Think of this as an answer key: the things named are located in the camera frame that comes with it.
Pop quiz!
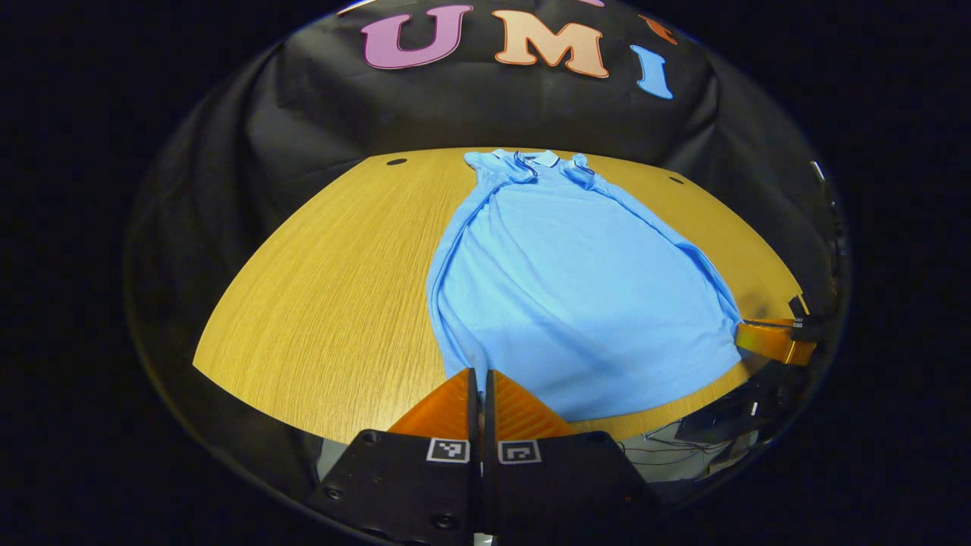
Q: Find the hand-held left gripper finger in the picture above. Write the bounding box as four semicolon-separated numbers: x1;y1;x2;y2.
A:
482;369;661;544
307;368;482;544

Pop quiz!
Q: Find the light blue T-shirt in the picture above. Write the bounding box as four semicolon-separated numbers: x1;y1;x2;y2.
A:
425;149;744;422

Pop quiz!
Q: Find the black backdrop cloth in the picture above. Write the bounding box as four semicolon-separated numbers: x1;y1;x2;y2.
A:
125;0;850;486

